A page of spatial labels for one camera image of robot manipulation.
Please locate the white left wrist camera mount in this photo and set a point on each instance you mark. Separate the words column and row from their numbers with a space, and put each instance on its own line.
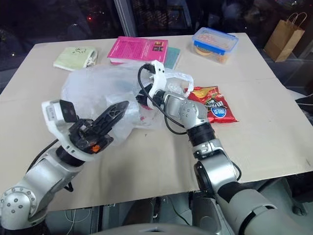
column 52, row 115

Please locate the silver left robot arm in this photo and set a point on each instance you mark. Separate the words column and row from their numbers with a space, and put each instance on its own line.
column 41, row 176

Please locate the translucent white plastic bag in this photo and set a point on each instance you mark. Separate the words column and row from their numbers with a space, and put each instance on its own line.
column 97, row 83

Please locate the red chips bag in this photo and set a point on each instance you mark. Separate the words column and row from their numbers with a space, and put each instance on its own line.
column 215, row 105

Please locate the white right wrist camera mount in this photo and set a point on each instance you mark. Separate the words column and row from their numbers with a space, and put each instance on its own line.
column 159, row 73

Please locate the pink book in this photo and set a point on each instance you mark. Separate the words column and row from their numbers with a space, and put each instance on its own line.
column 137, row 49

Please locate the brown paper shopping bag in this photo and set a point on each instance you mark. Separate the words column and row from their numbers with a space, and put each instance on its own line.
column 283, row 39

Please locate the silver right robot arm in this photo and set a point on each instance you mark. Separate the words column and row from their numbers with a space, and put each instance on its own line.
column 220, row 166

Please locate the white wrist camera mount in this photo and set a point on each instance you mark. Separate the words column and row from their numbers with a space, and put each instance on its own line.
column 159, row 73
column 52, row 115

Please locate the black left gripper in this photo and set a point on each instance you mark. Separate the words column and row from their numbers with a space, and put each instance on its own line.
column 85, row 137

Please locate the light green cloth pouch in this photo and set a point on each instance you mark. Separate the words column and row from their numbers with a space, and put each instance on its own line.
column 73, row 57

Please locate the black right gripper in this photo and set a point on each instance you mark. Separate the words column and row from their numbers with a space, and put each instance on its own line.
column 143, row 94

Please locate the teal notebook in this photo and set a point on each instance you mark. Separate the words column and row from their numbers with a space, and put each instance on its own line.
column 172, row 57

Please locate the clear container blue lid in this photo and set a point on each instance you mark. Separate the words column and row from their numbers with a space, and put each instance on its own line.
column 215, row 41

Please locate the black object at table side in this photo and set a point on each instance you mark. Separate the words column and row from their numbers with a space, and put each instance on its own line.
column 305, row 100

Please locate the grey window frame pillar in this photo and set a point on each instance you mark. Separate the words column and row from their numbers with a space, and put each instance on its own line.
column 126, row 17

